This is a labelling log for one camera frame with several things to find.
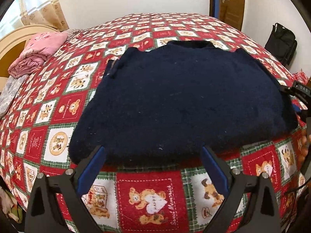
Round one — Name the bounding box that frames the striped grey pillow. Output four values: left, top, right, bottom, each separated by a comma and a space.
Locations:
66, 28, 83, 38

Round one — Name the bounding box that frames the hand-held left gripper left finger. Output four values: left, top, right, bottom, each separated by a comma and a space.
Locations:
24, 145, 106, 233

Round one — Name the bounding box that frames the beige patterned curtain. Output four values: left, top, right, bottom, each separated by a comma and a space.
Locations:
19, 0, 70, 32

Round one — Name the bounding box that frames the brown wooden door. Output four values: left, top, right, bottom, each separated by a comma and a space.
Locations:
219, 0, 246, 31

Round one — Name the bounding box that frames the black cable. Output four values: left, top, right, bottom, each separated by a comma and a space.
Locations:
284, 172, 311, 233

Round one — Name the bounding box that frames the person's right hand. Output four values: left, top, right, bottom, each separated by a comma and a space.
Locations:
300, 133, 311, 163

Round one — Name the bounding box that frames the black bag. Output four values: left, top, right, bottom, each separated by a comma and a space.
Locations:
264, 23, 297, 66

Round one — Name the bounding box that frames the red bear-print bedspread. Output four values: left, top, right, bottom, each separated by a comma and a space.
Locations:
0, 12, 311, 233

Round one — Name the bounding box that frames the folded pink blanket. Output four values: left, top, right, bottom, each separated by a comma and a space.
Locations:
8, 32, 68, 78

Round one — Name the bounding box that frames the pile of mixed clothes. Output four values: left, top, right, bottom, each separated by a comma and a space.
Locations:
0, 175, 25, 224

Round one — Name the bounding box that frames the grey floral pillow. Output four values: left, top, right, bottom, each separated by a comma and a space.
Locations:
0, 74, 30, 117

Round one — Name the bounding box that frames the cream wooden headboard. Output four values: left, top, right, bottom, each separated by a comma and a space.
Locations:
0, 24, 59, 78

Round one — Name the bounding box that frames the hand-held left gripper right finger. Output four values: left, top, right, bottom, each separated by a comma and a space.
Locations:
202, 145, 281, 233

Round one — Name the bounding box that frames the red checked cloth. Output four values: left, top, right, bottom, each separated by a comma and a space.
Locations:
293, 69, 311, 85

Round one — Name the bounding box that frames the navy patterned knit sweater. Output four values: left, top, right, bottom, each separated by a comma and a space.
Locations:
69, 40, 299, 168

